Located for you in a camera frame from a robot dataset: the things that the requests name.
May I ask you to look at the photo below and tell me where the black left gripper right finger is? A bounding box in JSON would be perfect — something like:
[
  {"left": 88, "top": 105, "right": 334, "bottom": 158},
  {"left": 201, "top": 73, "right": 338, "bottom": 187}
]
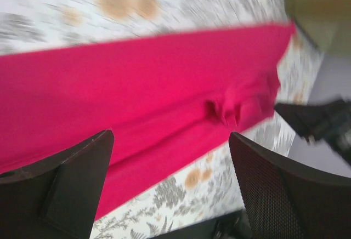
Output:
[{"left": 229, "top": 133, "right": 350, "bottom": 238}]

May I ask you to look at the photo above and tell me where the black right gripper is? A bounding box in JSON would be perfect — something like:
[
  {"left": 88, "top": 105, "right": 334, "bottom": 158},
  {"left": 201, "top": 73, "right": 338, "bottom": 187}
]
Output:
[{"left": 274, "top": 99, "right": 350, "bottom": 164}]

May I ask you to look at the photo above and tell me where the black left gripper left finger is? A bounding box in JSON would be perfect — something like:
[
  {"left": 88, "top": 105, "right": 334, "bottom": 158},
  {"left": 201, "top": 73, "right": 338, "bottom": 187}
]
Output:
[{"left": 1, "top": 130, "right": 114, "bottom": 239}]

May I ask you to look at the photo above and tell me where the magenta t shirt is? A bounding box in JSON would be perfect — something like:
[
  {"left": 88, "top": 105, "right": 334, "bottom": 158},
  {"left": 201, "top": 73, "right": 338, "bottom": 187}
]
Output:
[{"left": 1, "top": 23, "right": 296, "bottom": 218}]

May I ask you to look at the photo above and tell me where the green plastic laundry basket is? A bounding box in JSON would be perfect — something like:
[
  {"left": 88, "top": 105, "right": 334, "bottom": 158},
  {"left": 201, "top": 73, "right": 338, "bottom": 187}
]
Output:
[{"left": 284, "top": 0, "right": 350, "bottom": 57}]

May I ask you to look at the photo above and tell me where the floral patterned table mat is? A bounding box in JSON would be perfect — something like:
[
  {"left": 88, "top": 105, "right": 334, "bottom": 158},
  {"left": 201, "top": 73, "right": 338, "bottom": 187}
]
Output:
[{"left": 0, "top": 0, "right": 324, "bottom": 239}]

